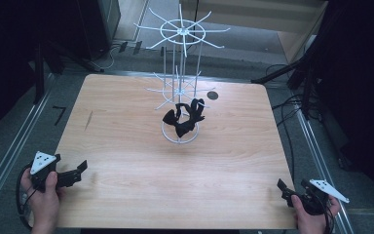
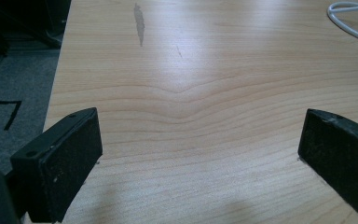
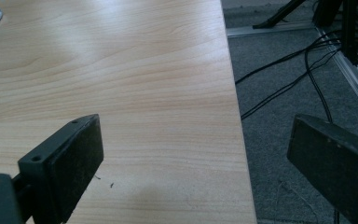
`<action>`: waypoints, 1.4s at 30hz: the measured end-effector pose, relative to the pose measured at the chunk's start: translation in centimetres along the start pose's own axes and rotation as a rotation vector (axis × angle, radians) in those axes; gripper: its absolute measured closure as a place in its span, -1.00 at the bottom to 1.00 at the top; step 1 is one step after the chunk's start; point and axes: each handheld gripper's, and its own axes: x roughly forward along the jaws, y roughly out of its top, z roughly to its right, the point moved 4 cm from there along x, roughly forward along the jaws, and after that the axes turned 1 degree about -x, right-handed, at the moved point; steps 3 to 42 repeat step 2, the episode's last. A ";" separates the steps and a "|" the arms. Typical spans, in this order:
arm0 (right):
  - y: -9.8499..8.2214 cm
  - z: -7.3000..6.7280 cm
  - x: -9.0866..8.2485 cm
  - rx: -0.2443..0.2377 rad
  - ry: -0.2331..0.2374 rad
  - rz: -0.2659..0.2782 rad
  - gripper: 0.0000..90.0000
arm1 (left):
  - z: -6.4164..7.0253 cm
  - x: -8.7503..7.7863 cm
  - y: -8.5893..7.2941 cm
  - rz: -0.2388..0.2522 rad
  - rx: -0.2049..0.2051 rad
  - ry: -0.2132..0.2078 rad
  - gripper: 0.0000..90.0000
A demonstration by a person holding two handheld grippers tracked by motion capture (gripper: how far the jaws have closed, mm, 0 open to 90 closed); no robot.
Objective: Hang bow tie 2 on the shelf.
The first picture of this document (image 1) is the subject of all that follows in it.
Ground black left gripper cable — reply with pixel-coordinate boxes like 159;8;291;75
15;164;35;232

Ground white wire display rack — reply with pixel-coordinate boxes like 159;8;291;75
133;3;232;145

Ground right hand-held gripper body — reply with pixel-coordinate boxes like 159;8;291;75
291;178;351;216

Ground dark cabinet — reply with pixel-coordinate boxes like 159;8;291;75
76;0;122;61

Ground black bow tie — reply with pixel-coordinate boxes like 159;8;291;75
174;97;206;138

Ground black bow tie looped strap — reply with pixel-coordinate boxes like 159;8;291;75
162;102;193;127

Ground black metal stand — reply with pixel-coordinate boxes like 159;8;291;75
250;53;327;120
32;40;105;105

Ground light wooden bench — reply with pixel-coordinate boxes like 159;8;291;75
178;0;329;64

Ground person's left hand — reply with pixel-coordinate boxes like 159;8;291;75
19;171;66;226

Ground person's right hand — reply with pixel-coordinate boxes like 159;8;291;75
290;194;342;230

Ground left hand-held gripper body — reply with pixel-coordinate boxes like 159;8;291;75
29;150;62;193

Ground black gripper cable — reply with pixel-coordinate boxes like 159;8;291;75
15;164;35;232
322;194;337;234

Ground black floor cables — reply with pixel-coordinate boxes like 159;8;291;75
266;63;322;181

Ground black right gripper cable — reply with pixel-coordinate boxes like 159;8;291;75
322;194;337;234

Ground white floor cable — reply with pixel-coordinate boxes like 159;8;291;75
100;44;120;70

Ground metal floor rail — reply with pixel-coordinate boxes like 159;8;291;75
295;109;355;234
0;77;55;216

